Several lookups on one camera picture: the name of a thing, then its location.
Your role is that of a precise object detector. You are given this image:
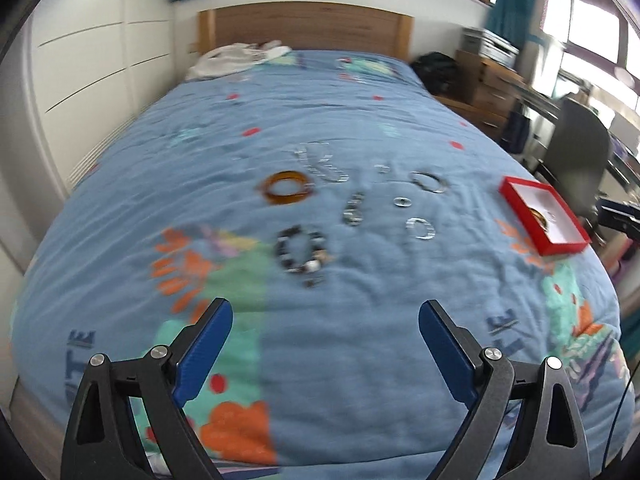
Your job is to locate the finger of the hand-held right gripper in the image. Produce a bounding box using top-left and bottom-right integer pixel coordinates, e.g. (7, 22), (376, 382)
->
(597, 197), (640, 234)

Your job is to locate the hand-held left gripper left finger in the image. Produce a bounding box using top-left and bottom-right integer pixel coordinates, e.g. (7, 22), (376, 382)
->
(60, 297), (234, 480)

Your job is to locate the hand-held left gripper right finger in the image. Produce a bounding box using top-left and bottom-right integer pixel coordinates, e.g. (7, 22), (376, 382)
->
(418, 299), (591, 480)

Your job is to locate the red jewelry box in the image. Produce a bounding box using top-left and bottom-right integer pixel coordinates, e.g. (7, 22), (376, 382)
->
(499, 176), (592, 259)

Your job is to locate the black beaded bracelet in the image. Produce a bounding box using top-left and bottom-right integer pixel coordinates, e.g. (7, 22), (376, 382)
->
(274, 225), (335, 288)

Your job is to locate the silver twisted bangle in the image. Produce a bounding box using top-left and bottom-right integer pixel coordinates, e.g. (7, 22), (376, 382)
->
(405, 217), (436, 241)
(409, 171), (449, 194)

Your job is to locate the light amber bangle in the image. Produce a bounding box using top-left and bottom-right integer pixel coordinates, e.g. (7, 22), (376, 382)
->
(260, 171), (317, 207)

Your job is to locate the silver charm bracelet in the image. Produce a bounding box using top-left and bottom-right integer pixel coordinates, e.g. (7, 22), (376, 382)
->
(341, 192), (365, 227)

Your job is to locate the thin silver bangle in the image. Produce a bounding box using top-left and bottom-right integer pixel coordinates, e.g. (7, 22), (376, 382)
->
(312, 160), (351, 184)

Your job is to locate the grey office chair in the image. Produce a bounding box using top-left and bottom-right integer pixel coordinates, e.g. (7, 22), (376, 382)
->
(532, 97), (613, 221)

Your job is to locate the dark amber bangle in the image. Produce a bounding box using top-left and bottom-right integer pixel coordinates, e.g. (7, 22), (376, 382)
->
(530, 206), (556, 233)

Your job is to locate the dark blue bag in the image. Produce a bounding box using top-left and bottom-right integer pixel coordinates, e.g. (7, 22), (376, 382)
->
(502, 110), (531, 153)

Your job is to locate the wooden dresser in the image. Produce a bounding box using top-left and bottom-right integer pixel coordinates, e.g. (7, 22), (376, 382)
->
(440, 50), (526, 141)

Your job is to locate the window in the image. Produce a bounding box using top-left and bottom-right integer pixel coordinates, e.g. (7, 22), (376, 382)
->
(542, 0), (640, 101)

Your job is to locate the white printer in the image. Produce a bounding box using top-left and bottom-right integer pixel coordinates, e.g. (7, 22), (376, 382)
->
(460, 27), (521, 68)

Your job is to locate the black bag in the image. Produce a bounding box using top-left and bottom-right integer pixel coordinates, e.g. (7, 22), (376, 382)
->
(411, 52), (458, 93)

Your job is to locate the blue printed blanket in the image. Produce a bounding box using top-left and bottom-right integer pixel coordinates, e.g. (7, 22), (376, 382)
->
(10, 50), (623, 476)

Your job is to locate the white wardrobe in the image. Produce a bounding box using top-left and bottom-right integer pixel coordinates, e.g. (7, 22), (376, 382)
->
(0, 0), (201, 201)

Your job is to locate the wooden headboard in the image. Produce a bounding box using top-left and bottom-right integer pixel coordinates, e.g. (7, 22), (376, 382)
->
(198, 1), (416, 61)

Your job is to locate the black cable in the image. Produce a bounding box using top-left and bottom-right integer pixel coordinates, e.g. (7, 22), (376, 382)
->
(602, 380), (633, 480)

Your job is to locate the sparkly silver chain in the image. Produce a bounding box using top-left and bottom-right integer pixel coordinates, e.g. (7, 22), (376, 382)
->
(285, 141), (332, 171)

